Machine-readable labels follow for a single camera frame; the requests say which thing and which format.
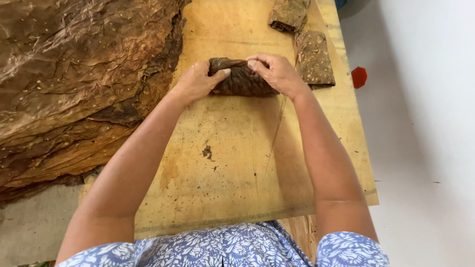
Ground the person's left hand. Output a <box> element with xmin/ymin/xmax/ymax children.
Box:
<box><xmin>174</xmin><ymin>60</ymin><xmax>231</xmax><ymax>104</ymax></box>

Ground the person's right hand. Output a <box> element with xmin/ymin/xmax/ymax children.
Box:
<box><xmin>246</xmin><ymin>53</ymin><xmax>311</xmax><ymax>101</ymax></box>

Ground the dark brown tobacco leaf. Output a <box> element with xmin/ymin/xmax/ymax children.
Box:
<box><xmin>209</xmin><ymin>57</ymin><xmax>280</xmax><ymax>98</ymax></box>

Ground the spotted folded tobacco leaf bundle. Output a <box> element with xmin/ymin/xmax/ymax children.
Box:
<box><xmin>269</xmin><ymin>0</ymin><xmax>311</xmax><ymax>33</ymax></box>
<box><xmin>296</xmin><ymin>30</ymin><xmax>336</xmax><ymax>90</ymax></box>

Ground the red plastic piece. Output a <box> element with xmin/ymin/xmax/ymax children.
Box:
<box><xmin>351</xmin><ymin>67</ymin><xmax>368</xmax><ymax>89</ymax></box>

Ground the wooden work board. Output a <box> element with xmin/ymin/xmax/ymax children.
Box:
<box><xmin>79</xmin><ymin>0</ymin><xmax>380</xmax><ymax>240</ymax></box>

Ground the pile of brown tobacco leaves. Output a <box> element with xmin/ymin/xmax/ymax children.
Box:
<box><xmin>0</xmin><ymin>0</ymin><xmax>190</xmax><ymax>204</ymax></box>

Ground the blue floral dress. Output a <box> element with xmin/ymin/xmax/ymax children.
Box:
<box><xmin>56</xmin><ymin>220</ymin><xmax>390</xmax><ymax>267</ymax></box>

